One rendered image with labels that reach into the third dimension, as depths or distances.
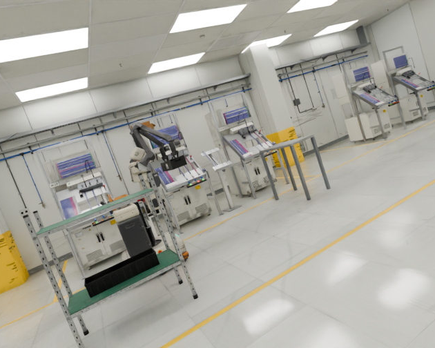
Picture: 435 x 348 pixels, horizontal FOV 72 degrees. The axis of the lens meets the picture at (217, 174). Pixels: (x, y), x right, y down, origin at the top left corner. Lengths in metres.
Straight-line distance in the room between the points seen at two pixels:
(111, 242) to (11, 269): 1.91
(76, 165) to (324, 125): 6.58
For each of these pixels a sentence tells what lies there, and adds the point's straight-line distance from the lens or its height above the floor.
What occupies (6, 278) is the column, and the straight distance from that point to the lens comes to 6.22.
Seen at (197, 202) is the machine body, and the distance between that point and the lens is 5.14.
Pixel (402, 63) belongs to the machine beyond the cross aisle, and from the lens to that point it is 9.35.
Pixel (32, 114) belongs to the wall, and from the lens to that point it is 6.69.
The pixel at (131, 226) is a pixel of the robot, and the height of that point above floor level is 0.61.
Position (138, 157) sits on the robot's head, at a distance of 3.47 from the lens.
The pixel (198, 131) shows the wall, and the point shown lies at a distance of 7.02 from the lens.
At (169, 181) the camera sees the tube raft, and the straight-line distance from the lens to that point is 4.76.
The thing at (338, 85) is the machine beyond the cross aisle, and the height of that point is 1.45.
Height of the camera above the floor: 1.13
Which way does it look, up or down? 6 degrees down
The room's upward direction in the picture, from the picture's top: 19 degrees counter-clockwise
